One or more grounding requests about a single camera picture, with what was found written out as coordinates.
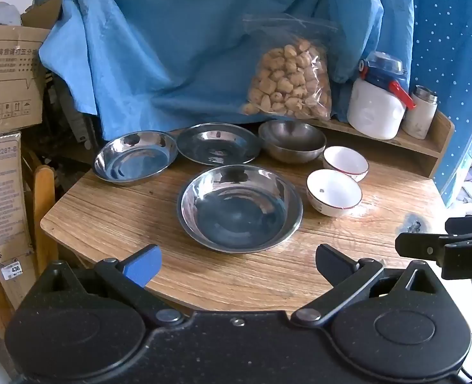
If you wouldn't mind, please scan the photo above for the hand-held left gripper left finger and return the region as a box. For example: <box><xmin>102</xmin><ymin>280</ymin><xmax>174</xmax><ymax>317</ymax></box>
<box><xmin>40</xmin><ymin>243</ymin><xmax>184</xmax><ymax>326</ymax></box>

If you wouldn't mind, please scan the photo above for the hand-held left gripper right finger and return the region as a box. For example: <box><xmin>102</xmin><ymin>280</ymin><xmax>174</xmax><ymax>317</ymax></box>
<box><xmin>291</xmin><ymin>243</ymin><xmax>444</xmax><ymax>328</ymax></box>

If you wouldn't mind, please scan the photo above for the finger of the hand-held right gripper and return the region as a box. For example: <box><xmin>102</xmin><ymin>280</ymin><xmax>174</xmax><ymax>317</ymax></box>
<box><xmin>395</xmin><ymin>231</ymin><xmax>452</xmax><ymax>257</ymax></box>
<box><xmin>445</xmin><ymin>216</ymin><xmax>472</xmax><ymax>236</ymax></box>

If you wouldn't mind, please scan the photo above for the white bowl with dark mark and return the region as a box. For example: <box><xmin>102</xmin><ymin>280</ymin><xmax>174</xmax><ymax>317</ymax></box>
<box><xmin>306</xmin><ymin>169</ymin><xmax>363</xmax><ymax>217</ymax></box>

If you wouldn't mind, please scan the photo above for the white red-rimmed bowl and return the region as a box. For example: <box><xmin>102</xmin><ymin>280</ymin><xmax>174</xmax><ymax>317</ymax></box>
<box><xmin>323</xmin><ymin>146</ymin><xmax>370</xmax><ymax>182</ymax></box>

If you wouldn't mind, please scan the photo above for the stainless steel plate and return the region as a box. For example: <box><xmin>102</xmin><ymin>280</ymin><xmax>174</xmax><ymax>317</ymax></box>
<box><xmin>93</xmin><ymin>130</ymin><xmax>179</xmax><ymax>186</ymax></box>
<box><xmin>176</xmin><ymin>123</ymin><xmax>263</xmax><ymax>166</ymax></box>
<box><xmin>177</xmin><ymin>164</ymin><xmax>304</xmax><ymax>253</ymax></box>

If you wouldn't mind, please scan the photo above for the stainless steel bowl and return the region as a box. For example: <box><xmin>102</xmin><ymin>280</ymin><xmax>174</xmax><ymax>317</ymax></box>
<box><xmin>258</xmin><ymin>119</ymin><xmax>328</xmax><ymax>164</ymax></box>

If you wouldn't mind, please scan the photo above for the wooden shelf riser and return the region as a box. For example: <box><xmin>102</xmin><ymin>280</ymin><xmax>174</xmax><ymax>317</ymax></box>
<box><xmin>312</xmin><ymin>110</ymin><xmax>456</xmax><ymax>179</ymax></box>

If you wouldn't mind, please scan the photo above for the wooden chair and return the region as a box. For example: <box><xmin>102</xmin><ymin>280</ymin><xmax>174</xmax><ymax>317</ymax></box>
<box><xmin>32</xmin><ymin>164</ymin><xmax>60</xmax><ymax>276</ymax></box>

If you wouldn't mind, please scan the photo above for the white floral ceramic jar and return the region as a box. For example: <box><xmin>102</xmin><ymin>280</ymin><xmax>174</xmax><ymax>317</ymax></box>
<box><xmin>401</xmin><ymin>85</ymin><xmax>438</xmax><ymax>140</ymax></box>

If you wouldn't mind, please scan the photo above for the white jug with blue lid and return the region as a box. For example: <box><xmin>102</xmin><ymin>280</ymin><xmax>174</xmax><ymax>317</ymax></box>
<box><xmin>347</xmin><ymin>51</ymin><xmax>417</xmax><ymax>140</ymax></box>

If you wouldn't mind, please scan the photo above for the cardboard box with white label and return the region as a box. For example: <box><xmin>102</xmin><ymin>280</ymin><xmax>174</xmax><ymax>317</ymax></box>
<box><xmin>0</xmin><ymin>132</ymin><xmax>36</xmax><ymax>276</ymax></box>

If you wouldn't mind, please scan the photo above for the clear bag of snacks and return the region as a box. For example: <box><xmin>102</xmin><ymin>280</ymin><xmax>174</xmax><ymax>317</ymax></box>
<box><xmin>240</xmin><ymin>14</ymin><xmax>338</xmax><ymax>121</ymax></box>

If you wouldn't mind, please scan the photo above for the blue polka-dot cloth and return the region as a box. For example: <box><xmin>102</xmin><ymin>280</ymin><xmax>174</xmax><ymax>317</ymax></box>
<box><xmin>410</xmin><ymin>0</ymin><xmax>472</xmax><ymax>209</ymax></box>

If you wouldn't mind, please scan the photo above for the cardboard box with speech-bubble print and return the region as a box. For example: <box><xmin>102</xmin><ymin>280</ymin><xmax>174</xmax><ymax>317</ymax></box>
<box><xmin>0</xmin><ymin>0</ymin><xmax>64</xmax><ymax>139</ymax></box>

